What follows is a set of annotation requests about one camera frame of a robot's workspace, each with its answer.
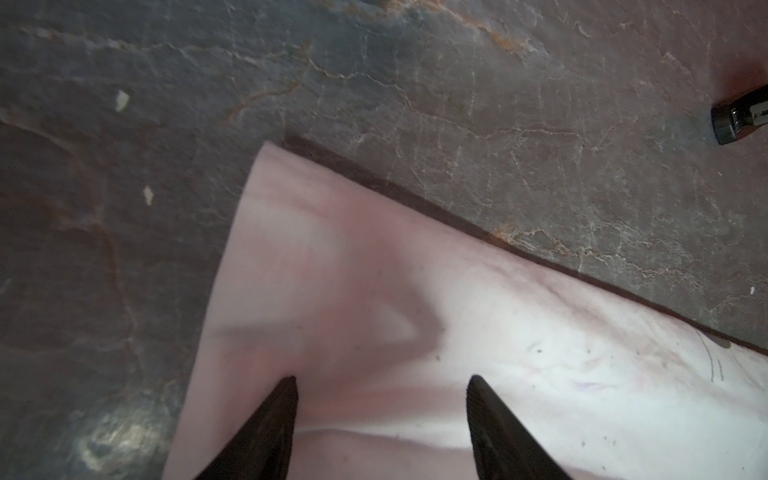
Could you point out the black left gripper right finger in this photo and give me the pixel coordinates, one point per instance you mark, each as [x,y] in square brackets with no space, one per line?
[503,448]

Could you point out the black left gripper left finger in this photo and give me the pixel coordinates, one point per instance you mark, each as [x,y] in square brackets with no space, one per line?
[261,448]

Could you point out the white tank top navy trim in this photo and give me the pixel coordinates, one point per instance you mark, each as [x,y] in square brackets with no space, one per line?
[383,315]

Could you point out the small black stapler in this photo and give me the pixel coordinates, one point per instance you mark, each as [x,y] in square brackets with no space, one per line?
[738,117]

